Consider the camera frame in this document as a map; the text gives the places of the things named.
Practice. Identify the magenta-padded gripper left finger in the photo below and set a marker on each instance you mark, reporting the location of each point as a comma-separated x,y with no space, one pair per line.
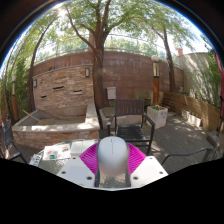
76,170

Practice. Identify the colourful printed brochure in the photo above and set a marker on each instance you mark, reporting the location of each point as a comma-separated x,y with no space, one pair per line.
56,152

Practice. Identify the white computer mouse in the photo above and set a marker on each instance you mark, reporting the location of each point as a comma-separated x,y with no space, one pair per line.
112,155

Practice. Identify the raised stone basin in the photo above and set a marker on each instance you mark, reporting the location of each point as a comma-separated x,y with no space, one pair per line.
53,128

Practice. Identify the wooden lamp post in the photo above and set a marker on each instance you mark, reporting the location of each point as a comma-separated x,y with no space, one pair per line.
14,106
155,90

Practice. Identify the wooden slat fence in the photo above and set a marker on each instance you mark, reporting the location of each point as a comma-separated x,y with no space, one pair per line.
200,108

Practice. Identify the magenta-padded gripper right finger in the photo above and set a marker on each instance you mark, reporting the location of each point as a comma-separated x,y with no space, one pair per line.
148,170

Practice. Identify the white book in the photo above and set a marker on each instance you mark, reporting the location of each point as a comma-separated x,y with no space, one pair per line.
77,147

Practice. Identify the thick tree trunk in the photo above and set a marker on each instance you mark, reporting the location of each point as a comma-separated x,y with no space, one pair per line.
99,83

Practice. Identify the white wall box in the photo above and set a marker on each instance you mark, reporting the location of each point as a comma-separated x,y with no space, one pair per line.
111,93

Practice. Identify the dark wooden slat armchair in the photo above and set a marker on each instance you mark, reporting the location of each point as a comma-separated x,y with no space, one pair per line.
130,107

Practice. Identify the black mesh-back chair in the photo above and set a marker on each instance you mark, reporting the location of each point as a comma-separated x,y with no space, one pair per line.
7,133

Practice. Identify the white printed plate sign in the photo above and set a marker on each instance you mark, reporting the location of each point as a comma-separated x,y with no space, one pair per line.
35,159

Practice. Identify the dark wall lamp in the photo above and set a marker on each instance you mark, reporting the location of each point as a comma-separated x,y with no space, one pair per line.
87,72
35,83

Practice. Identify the white square planter box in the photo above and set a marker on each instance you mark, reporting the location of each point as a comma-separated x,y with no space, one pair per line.
157,116

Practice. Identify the thin curved tree trunk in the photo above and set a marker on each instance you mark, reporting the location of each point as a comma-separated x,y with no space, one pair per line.
170,66
31,90

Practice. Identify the grey metal mesh chair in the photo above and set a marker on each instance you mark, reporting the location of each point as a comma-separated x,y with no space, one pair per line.
210,154

